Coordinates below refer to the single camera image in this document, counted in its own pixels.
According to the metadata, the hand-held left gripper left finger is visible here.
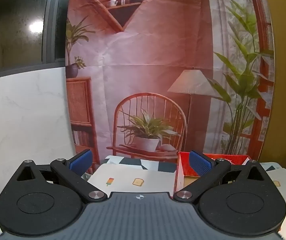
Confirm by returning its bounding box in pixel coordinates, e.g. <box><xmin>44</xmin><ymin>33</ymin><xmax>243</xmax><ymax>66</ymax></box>
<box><xmin>9</xmin><ymin>149</ymin><xmax>108</xmax><ymax>203</ymax></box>

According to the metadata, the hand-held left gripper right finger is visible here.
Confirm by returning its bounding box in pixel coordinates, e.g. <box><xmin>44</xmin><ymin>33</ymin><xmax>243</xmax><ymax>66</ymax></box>
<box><xmin>173</xmin><ymin>150</ymin><xmax>275</xmax><ymax>202</ymax></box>

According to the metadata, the red strawberry print cardboard box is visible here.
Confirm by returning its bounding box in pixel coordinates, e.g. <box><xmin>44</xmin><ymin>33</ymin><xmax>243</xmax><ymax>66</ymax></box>
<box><xmin>175</xmin><ymin>151</ymin><xmax>252</xmax><ymax>191</ymax></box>

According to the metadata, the printed bear blanket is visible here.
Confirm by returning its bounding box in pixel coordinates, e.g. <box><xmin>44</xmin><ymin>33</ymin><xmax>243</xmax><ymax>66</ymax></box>
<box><xmin>80</xmin><ymin>155</ymin><xmax>286</xmax><ymax>240</ymax></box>

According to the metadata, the printed room scene wall backdrop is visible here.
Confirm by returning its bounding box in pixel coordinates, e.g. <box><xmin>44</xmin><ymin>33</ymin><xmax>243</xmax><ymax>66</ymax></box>
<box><xmin>65</xmin><ymin>0</ymin><xmax>275</xmax><ymax>167</ymax></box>

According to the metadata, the dark window frame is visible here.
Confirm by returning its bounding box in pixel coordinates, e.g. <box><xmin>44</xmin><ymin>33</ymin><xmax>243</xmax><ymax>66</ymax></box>
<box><xmin>0</xmin><ymin>0</ymin><xmax>73</xmax><ymax>81</ymax></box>

